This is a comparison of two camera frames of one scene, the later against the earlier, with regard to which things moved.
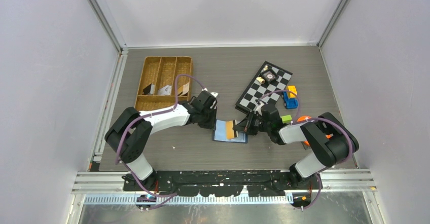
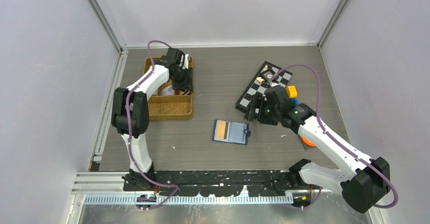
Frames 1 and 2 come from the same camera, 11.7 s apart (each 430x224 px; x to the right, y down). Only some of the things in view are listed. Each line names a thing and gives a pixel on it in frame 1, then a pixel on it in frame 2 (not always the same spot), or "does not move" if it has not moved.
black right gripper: (245, 124) -> (259, 101)
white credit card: (165, 90) does not move
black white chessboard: (265, 87) does not move
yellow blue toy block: (290, 101) does not move
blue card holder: (219, 134) does not move
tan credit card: (230, 134) -> (222, 129)
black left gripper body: (207, 120) -> (183, 80)
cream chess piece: (260, 80) does not move
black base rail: (225, 184) does not move
